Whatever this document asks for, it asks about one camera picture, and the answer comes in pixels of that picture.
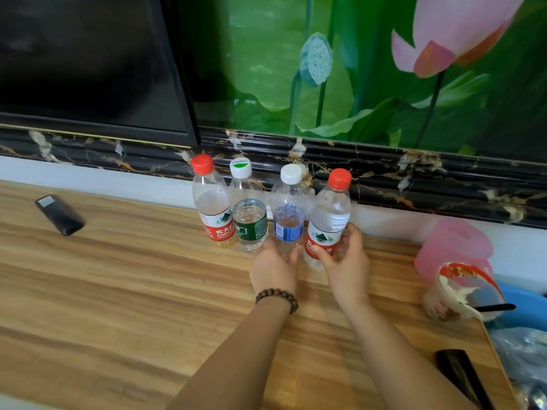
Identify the red cap red label bottle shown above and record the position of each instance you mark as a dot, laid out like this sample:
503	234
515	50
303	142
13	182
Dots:
329	209
212	200

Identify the black marble moulding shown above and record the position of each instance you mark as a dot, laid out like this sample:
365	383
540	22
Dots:
384	175

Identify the person's right forearm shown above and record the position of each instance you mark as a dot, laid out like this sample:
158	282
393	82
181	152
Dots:
393	358

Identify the green label water bottle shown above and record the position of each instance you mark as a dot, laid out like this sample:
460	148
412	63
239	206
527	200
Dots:
250	217

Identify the blue plastic basin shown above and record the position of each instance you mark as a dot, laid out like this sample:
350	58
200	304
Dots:
527	307

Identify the black television screen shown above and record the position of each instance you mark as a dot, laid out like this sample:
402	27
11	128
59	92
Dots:
85	59

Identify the person's left forearm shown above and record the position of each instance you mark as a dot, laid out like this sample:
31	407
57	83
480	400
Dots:
239	358

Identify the black glossy flat device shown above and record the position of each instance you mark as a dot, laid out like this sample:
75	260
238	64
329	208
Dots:
463	375

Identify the person's right hand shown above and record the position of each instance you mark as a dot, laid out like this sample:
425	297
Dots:
348	273

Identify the person's left hand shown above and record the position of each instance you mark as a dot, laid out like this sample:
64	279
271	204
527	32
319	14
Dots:
273	271

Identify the pink plastic jug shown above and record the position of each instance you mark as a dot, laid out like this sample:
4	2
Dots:
453	247

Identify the black remote control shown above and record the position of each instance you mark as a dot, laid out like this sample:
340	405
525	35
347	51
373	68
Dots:
60	215

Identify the person's left thumb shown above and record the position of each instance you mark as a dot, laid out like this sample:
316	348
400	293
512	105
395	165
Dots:
295	254

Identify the blue label water bottle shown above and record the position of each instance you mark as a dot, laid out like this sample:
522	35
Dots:
289	209

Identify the person's right thumb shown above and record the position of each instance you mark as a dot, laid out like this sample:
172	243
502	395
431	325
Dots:
322	251

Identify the lotus flower wall picture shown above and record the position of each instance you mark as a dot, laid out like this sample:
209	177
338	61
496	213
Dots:
342	59

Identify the instant noodle paper cup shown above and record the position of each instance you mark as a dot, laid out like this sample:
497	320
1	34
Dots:
453	294

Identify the clear plastic bag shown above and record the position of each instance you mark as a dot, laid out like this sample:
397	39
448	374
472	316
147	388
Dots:
521	358

